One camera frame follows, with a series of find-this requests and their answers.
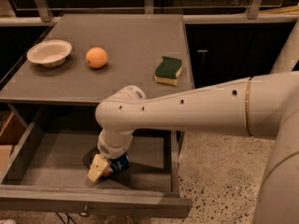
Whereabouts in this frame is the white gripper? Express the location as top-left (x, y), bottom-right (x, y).
top-left (87, 135), bottom-right (133, 183)

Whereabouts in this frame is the blue pepsi can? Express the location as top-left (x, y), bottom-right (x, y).
top-left (99, 154), bottom-right (130, 179)

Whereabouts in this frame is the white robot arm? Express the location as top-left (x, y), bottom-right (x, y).
top-left (88, 30), bottom-right (299, 224)

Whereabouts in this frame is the open grey top drawer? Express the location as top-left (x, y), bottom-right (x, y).
top-left (0, 106), bottom-right (192, 218)

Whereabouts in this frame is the metal drawer knob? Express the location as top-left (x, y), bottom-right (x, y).
top-left (79, 205), bottom-right (90, 217)

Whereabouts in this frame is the grey cabinet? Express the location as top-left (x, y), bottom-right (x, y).
top-left (0, 13), bottom-right (197, 161)

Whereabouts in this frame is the orange fruit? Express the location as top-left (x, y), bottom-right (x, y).
top-left (86, 47), bottom-right (107, 69)

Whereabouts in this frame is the green yellow sponge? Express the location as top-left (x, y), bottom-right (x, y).
top-left (154, 56), bottom-right (182, 86)

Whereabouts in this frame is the white bowl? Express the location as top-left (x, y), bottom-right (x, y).
top-left (27, 40), bottom-right (72, 68)

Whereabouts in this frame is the dark lower cabinet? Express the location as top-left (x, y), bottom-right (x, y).
top-left (186, 22), bottom-right (294, 88)

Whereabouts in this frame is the metal railing frame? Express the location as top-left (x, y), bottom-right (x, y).
top-left (1, 0), bottom-right (299, 26)

